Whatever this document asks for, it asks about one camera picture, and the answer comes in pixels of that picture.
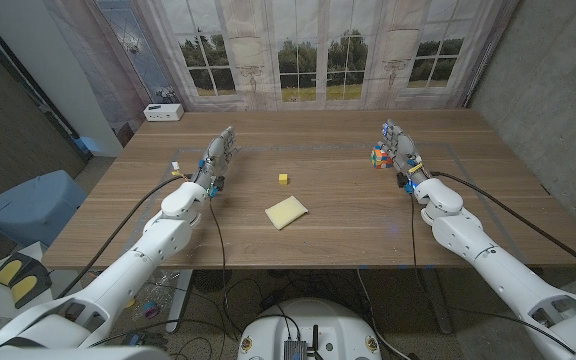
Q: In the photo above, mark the black and yellow foot pedal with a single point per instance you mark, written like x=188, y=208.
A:
x=25, y=282

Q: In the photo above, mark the purple spool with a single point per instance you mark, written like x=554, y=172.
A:
x=151, y=310

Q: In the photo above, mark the small yellow block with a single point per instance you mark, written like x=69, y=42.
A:
x=283, y=179

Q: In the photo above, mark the white table leg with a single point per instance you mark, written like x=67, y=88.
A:
x=180, y=300

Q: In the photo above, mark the grey electronics box on torso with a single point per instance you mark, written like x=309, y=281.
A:
x=294, y=350

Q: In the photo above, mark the yellow plastic cap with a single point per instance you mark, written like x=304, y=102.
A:
x=131, y=303

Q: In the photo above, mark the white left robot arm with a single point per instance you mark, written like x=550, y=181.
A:
x=133, y=265

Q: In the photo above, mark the printed window backdrop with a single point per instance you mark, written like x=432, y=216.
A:
x=318, y=50

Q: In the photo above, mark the yellow sponge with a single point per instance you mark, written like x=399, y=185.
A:
x=286, y=212

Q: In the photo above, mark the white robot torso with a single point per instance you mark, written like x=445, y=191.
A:
x=278, y=325

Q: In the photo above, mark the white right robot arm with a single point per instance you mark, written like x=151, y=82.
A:
x=488, y=265

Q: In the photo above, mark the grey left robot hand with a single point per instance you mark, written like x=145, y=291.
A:
x=215, y=155

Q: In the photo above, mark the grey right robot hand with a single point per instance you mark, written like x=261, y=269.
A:
x=403, y=150

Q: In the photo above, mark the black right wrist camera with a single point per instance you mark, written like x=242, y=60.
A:
x=401, y=180

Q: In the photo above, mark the multicoloured rubik's cube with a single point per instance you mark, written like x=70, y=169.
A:
x=379, y=157

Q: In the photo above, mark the blue plastic bin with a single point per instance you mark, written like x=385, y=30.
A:
x=30, y=207

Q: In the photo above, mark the white power box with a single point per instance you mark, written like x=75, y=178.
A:
x=163, y=112

